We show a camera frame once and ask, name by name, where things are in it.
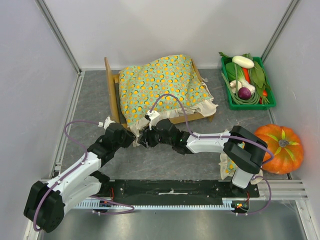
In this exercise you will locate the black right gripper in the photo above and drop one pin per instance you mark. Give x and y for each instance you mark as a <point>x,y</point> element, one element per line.
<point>146,137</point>

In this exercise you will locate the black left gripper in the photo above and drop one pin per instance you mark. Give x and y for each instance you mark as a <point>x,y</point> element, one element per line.
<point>130,137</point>

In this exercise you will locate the lemon print cushion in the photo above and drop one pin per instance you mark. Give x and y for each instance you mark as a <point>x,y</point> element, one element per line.
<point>168,85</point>

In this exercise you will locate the wooden pet bed frame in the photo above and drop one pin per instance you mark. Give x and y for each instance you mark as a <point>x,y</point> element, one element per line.
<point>114,102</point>

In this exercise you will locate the white front rope tie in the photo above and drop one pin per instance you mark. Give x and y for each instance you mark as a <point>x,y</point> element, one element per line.
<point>203,83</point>

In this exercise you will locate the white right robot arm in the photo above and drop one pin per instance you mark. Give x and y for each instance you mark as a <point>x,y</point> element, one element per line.
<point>206,143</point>

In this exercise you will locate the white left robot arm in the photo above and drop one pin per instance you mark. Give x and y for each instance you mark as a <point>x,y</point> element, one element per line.
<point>48,202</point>

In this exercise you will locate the small lemon print pillow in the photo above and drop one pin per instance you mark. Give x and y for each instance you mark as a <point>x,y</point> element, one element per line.
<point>226,165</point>

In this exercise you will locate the white mushroom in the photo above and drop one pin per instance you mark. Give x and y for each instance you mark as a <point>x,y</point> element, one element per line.
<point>235,86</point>

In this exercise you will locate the purple onion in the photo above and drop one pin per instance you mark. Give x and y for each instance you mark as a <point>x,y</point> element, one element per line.
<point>244,93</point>

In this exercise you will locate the bok choy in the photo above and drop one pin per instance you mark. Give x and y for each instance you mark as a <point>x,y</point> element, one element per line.
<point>235,72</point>

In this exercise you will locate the green long beans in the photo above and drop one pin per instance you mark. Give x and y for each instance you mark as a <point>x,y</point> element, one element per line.
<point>252,101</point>

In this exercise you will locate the orange carrot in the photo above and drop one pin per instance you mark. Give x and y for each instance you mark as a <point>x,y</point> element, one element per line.
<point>246,75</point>

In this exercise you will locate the white eggplant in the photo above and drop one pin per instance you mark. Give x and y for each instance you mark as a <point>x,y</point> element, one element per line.
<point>243,62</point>

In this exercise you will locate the green spinach leaves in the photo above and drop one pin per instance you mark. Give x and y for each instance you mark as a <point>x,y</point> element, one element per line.
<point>257,74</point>

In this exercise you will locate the green plastic crate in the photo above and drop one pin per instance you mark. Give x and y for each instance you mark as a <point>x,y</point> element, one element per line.
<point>264,102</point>

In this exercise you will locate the orange pumpkin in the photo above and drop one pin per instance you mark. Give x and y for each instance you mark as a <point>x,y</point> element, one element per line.
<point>286,147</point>

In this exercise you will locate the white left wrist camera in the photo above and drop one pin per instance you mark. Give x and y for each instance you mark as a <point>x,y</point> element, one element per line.
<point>106,123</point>

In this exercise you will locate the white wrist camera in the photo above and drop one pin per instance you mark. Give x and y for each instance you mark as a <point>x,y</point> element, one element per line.
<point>153,117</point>
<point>106,123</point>

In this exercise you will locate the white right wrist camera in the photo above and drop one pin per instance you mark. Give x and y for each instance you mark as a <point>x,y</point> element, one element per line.
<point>153,117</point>

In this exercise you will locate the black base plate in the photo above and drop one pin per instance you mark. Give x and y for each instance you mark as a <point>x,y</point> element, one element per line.
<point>151,192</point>

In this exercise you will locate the white cable duct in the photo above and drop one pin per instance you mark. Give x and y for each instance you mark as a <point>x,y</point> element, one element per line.
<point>95,204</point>

